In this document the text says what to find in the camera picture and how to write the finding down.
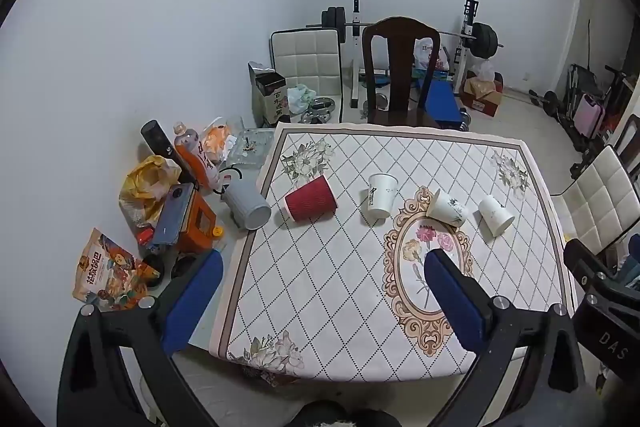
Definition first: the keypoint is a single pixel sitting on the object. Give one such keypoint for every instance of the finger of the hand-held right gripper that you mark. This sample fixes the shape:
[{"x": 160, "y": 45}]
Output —
[{"x": 585, "y": 259}]

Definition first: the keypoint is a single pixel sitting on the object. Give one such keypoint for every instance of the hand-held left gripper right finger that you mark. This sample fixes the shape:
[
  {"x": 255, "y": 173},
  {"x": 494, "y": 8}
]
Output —
[{"x": 452, "y": 302}]

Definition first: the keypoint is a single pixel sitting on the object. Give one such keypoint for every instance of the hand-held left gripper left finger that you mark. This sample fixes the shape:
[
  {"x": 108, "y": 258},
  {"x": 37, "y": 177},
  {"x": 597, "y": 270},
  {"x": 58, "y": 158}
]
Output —
[{"x": 199, "y": 297}]

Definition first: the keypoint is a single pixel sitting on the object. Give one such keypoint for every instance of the white cup with leaf print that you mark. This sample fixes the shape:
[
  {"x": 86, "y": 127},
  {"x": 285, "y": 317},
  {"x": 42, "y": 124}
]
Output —
[{"x": 446, "y": 207}]

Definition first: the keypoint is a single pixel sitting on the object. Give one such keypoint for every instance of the plain white paper cup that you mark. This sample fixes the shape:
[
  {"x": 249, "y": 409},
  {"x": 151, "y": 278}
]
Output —
[{"x": 495, "y": 215}]

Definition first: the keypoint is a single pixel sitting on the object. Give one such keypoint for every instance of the white cup with black print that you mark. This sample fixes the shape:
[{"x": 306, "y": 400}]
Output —
[{"x": 381, "y": 199}]

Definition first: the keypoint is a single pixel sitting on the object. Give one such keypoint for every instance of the red ribbed paper cup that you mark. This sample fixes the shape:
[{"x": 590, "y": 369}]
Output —
[{"x": 311, "y": 199}]

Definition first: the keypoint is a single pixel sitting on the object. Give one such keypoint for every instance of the grey ribbed cup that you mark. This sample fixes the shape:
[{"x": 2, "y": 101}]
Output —
[{"x": 244, "y": 206}]

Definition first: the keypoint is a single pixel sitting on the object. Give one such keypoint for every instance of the white padded chair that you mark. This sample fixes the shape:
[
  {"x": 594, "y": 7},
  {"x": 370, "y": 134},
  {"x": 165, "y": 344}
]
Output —
[
  {"x": 305, "y": 57},
  {"x": 597, "y": 197}
]

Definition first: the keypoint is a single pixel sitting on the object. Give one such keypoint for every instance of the orange box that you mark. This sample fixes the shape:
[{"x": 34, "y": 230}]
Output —
[{"x": 200, "y": 227}]

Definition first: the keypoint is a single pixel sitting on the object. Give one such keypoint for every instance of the blue flat device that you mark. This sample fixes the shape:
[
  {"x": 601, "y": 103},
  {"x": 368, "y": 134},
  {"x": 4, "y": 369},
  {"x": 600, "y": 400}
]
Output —
[{"x": 175, "y": 214}]

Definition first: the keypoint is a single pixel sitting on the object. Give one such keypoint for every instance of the colourful snack packet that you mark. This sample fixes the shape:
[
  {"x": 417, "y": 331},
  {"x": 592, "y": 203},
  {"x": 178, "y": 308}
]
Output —
[{"x": 107, "y": 274}]

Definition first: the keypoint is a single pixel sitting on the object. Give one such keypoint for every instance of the yellow plastic bag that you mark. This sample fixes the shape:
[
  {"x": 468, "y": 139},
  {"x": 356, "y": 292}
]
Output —
[{"x": 145, "y": 184}]

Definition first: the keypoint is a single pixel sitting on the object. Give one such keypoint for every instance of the floral printed table mat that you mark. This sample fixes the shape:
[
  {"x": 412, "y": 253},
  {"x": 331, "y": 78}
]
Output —
[{"x": 325, "y": 287}]

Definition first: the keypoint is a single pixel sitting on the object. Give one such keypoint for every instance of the orange drink bottle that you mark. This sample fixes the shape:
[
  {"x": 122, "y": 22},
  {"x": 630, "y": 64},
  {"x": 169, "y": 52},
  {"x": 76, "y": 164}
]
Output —
[{"x": 194, "y": 157}]

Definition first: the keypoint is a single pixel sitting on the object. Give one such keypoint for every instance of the pink suitcase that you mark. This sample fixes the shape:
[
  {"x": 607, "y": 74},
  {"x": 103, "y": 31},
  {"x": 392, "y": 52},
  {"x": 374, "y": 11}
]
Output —
[{"x": 590, "y": 117}]

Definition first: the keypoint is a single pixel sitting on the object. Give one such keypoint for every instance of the orange snack bag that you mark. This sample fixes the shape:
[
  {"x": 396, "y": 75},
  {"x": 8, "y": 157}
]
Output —
[{"x": 217, "y": 142}]

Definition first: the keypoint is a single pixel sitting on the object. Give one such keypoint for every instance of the clear glass tray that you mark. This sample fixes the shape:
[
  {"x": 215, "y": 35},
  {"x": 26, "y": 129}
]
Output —
[{"x": 247, "y": 147}]

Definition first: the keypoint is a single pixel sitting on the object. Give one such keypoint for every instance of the black cylinder bottle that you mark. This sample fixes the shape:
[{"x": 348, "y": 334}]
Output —
[{"x": 157, "y": 139}]

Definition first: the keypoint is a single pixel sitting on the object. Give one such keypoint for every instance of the short barbell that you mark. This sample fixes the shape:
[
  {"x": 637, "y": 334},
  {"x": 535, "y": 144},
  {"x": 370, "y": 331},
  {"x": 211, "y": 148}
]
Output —
[{"x": 547, "y": 101}]

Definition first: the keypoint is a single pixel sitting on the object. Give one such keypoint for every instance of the blue weight bench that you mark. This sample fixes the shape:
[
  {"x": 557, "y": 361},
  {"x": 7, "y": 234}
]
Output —
[{"x": 444, "y": 104}]

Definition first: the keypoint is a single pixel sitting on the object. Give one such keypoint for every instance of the brown cardboard box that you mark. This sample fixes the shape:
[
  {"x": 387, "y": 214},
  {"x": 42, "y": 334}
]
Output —
[{"x": 267, "y": 99}]

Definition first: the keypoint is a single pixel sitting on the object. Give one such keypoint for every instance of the white plastic bag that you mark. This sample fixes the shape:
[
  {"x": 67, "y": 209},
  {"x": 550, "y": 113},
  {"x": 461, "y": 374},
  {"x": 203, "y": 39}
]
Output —
[
  {"x": 484, "y": 71},
  {"x": 425, "y": 52}
]

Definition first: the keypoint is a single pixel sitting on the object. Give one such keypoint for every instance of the stacked steel bowls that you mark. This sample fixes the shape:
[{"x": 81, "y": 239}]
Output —
[{"x": 319, "y": 109}]

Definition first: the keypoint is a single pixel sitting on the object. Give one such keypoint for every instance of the pale green plastic bag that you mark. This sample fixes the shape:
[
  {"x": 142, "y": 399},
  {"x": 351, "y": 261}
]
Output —
[{"x": 299, "y": 97}]

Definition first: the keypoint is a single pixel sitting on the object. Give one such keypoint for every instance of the barbell with black plates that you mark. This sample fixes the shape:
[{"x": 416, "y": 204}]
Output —
[{"x": 484, "y": 39}]

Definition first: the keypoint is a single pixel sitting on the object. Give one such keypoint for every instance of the dark wooden chair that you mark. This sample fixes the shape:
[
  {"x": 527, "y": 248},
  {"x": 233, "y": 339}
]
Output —
[{"x": 400, "y": 57}]

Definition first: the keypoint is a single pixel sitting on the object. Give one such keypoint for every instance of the white barbell rack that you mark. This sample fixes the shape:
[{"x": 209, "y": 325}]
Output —
[{"x": 356, "y": 32}]

